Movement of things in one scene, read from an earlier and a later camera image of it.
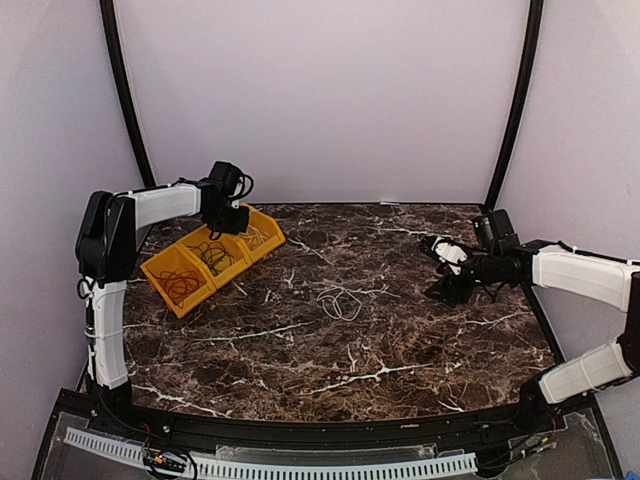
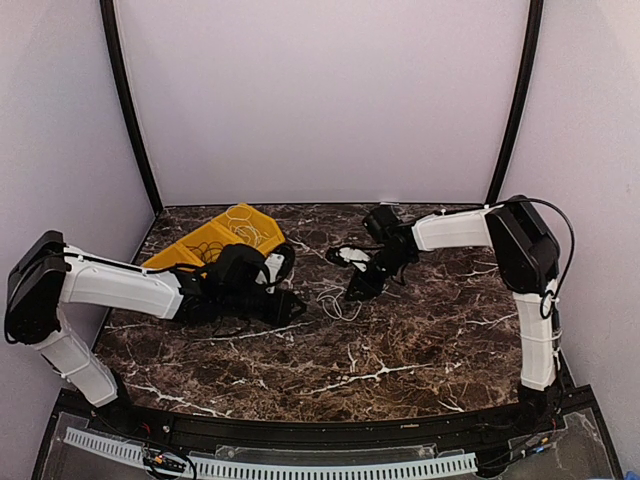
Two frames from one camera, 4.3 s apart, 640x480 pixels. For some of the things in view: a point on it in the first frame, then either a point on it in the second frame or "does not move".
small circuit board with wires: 158,458 does not move
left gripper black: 240,225 → 279,315
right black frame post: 529,66 does not move
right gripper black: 449,286 → 360,282
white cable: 255,237 does not move
